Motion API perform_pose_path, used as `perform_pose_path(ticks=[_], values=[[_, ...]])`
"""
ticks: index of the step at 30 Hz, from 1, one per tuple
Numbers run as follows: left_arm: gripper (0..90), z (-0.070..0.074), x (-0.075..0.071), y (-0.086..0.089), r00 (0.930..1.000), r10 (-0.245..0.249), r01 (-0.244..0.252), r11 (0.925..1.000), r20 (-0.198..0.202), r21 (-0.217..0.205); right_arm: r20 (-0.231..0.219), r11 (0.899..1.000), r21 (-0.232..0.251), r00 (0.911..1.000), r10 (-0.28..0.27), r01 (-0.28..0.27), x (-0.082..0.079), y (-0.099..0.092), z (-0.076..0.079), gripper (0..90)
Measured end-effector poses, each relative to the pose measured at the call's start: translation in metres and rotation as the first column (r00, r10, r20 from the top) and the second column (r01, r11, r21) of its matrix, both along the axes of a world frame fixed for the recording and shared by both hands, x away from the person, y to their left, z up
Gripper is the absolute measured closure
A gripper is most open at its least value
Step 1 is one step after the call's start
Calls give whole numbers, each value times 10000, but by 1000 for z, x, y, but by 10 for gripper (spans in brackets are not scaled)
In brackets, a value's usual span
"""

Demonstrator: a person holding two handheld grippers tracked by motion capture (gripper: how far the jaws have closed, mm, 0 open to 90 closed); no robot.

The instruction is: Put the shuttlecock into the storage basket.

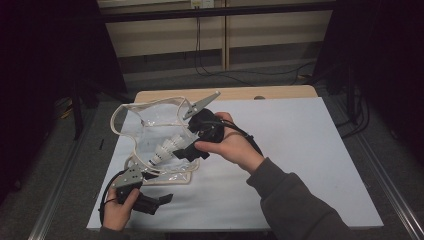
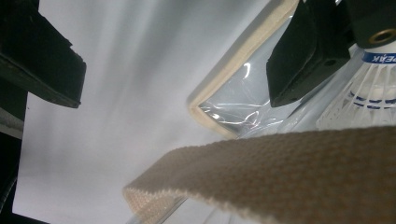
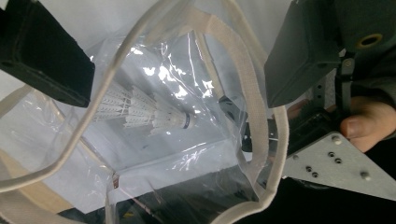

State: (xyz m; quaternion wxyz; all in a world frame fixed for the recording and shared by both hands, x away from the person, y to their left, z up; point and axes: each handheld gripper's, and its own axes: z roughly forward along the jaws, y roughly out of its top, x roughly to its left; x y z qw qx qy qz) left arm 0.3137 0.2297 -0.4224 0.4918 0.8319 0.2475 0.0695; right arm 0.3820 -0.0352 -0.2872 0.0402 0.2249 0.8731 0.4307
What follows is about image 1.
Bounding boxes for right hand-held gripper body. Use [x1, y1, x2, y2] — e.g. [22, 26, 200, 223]
[182, 91, 228, 144]

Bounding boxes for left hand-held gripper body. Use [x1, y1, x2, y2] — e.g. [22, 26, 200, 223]
[111, 164, 160, 215]

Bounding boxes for clear tote bag beige trim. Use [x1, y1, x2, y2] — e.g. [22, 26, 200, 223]
[109, 95, 202, 186]

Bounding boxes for person's right hand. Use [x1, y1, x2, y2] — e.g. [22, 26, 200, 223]
[194, 111, 266, 176]

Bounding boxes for person's left hand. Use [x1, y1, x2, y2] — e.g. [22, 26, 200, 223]
[102, 188, 141, 232]

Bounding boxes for black metal stand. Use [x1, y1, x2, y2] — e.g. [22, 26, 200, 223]
[346, 66, 356, 125]
[71, 76, 84, 140]

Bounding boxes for wooden table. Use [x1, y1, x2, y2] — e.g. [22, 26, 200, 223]
[133, 84, 318, 104]

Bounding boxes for dim yellowish floor item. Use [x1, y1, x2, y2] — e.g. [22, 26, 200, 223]
[54, 97, 73, 120]

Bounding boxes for white table sheet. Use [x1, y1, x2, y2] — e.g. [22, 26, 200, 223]
[86, 97, 384, 232]

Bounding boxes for black horizontal beam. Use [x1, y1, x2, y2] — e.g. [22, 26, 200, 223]
[101, 1, 336, 24]

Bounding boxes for dark curtain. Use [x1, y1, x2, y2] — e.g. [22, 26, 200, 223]
[0, 0, 128, 204]
[313, 0, 424, 161]

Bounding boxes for left hand-held gripper black cable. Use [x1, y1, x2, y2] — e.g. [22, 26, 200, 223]
[98, 169, 128, 224]

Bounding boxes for hand-held gripper black cable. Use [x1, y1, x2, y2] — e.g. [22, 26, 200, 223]
[199, 119, 264, 158]
[98, 169, 128, 224]

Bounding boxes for right hand-held gripper black cable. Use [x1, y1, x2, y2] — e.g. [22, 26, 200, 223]
[199, 119, 264, 158]

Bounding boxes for aluminium floor rail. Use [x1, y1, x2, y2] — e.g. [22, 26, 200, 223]
[353, 133, 424, 240]
[28, 109, 98, 240]

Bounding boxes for black wall cable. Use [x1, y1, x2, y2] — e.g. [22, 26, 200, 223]
[194, 7, 316, 87]

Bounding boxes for beige vertical post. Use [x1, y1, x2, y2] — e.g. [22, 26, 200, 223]
[221, 0, 231, 71]

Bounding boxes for white wall socket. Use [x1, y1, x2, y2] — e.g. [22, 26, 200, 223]
[190, 0, 215, 9]

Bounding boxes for black floor cables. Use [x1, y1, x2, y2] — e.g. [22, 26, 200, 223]
[334, 86, 371, 139]

